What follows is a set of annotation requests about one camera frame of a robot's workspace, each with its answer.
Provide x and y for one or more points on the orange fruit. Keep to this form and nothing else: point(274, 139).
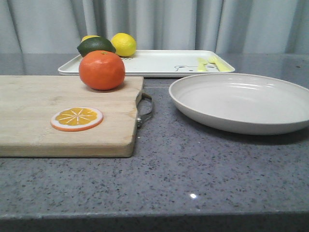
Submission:
point(102, 70)

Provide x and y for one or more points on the beige round plate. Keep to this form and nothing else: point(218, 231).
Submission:
point(242, 103)

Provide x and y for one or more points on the white rectangular tray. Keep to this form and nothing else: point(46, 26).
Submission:
point(171, 63)

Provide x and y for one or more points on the orange slice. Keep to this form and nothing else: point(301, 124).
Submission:
point(76, 119)

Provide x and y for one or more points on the yellow plastic fork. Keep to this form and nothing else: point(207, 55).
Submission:
point(221, 67)

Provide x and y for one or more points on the green lime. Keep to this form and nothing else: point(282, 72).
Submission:
point(94, 44)

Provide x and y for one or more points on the yellow lemon behind lime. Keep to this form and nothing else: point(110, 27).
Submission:
point(88, 37)

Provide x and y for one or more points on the wooden cutting board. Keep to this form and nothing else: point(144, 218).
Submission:
point(27, 104)

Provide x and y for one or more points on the grey curtain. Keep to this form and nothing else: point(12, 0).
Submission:
point(222, 26)

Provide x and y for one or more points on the metal cutting board handle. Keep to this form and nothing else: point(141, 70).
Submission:
point(145, 109)

